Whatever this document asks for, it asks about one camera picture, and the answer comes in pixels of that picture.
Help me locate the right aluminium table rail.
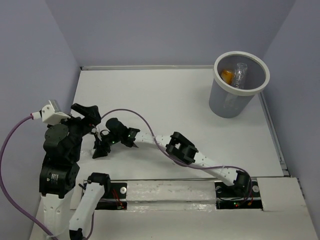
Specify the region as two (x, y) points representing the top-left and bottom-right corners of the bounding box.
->
(258, 92), (291, 177)

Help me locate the aluminium table edge rail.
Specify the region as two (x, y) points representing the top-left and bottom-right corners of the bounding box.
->
(80, 65), (214, 71)

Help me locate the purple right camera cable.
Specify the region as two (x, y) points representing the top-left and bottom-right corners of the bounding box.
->
(101, 108), (253, 203)

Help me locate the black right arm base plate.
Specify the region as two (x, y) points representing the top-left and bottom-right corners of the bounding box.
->
(214, 181), (263, 210)

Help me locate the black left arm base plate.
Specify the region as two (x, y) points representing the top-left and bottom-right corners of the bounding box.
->
(81, 181), (128, 211)

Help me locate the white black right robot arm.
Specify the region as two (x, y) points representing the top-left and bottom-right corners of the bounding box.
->
(92, 118), (251, 196)

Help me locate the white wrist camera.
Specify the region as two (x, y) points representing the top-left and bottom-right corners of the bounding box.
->
(31, 100), (71, 126)
(95, 126), (110, 141)

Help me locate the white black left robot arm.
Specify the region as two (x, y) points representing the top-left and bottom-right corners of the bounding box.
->
(39, 103), (111, 240)

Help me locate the clear bottle white-blue cap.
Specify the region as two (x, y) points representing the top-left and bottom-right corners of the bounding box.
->
(232, 62), (248, 89)

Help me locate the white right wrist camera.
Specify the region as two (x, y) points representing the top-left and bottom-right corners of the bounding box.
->
(95, 126), (110, 141)

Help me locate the orange blue label bottle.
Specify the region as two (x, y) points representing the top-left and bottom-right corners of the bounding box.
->
(220, 69), (234, 85)

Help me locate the white round bin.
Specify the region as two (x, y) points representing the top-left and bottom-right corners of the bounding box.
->
(209, 51), (270, 119)

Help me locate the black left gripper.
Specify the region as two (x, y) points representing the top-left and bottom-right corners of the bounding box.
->
(50, 101), (102, 158)

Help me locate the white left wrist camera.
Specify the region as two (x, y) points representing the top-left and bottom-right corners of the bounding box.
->
(31, 100), (71, 126)

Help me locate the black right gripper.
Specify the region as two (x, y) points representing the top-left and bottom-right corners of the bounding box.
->
(93, 132), (122, 160)

